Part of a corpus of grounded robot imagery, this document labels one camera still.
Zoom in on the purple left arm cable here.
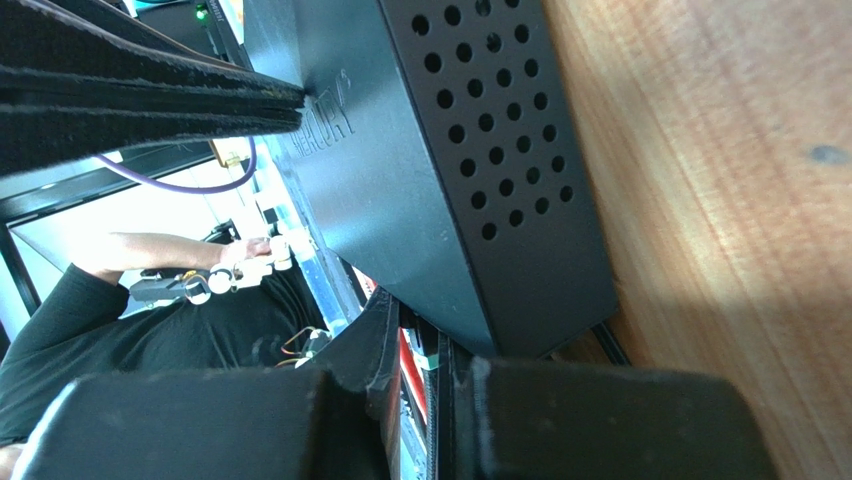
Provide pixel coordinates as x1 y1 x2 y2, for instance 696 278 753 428
93 136 259 196

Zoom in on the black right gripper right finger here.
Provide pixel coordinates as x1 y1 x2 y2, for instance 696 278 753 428
435 337 778 479

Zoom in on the person in black shirt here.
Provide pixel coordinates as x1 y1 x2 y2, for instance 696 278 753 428
1 232 325 478

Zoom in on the white teleoperation handle device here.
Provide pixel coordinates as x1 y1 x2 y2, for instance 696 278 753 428
130 234 297 307

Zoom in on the aluminium frame rail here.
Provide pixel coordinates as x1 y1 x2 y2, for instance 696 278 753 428
252 136 362 336

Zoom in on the black network switch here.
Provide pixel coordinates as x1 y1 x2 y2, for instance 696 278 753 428
244 1 618 358

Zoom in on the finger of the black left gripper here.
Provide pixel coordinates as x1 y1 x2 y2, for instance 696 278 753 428
1 105 303 177
1 1 304 110

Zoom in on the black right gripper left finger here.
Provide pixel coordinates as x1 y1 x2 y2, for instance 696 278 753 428
13 290 401 479

